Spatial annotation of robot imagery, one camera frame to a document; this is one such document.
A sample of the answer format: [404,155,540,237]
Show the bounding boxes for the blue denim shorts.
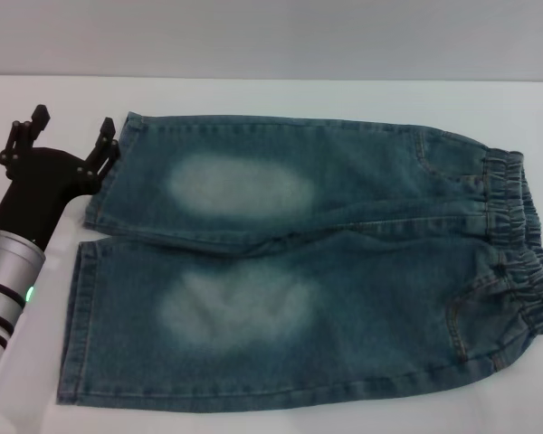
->
[56,110,543,413]

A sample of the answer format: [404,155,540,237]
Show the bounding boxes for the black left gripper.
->
[0,104,121,252]

